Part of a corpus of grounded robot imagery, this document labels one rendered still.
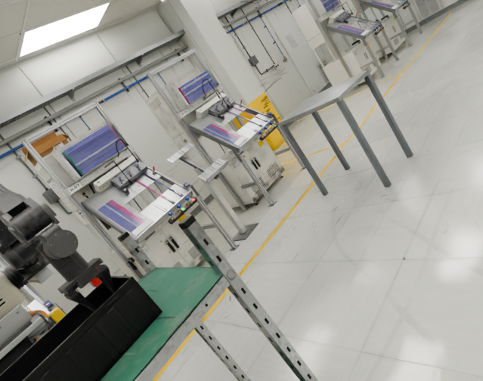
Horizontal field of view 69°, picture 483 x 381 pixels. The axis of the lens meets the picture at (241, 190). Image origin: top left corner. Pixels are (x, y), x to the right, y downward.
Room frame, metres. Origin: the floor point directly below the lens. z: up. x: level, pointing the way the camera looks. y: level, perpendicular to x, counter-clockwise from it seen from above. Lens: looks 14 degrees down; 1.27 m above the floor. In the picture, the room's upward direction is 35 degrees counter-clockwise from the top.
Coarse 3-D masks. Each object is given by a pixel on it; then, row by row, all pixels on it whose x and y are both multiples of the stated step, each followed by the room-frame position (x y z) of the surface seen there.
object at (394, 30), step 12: (348, 0) 7.18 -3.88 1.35; (360, 0) 7.03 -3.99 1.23; (372, 0) 7.05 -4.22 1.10; (396, 0) 7.04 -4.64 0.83; (348, 12) 7.27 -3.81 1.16; (360, 12) 7.22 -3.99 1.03; (372, 12) 7.57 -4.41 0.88; (384, 24) 6.92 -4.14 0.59; (396, 24) 7.20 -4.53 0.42; (408, 24) 7.18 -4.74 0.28; (372, 36) 7.11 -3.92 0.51; (396, 36) 6.75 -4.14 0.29; (396, 48) 6.92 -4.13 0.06
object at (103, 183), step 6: (132, 156) 3.61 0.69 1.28; (126, 162) 3.55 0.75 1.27; (132, 162) 3.54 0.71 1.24; (114, 168) 3.49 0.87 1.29; (120, 168) 3.48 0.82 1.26; (126, 168) 3.50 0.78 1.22; (108, 174) 3.43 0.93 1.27; (114, 174) 3.42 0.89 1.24; (102, 180) 3.36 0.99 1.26; (108, 180) 3.37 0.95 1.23; (96, 186) 3.32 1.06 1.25; (102, 186) 3.33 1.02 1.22; (108, 186) 3.39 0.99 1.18
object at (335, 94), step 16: (352, 80) 2.68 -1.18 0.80; (368, 80) 2.67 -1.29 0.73; (320, 96) 2.93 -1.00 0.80; (336, 96) 2.52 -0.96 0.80; (304, 112) 2.77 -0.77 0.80; (384, 112) 2.68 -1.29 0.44; (320, 128) 3.26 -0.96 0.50; (352, 128) 2.48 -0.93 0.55; (336, 144) 3.25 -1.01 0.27; (368, 144) 2.48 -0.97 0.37; (400, 144) 2.69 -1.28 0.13; (304, 160) 3.04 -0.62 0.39; (384, 176) 2.46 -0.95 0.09
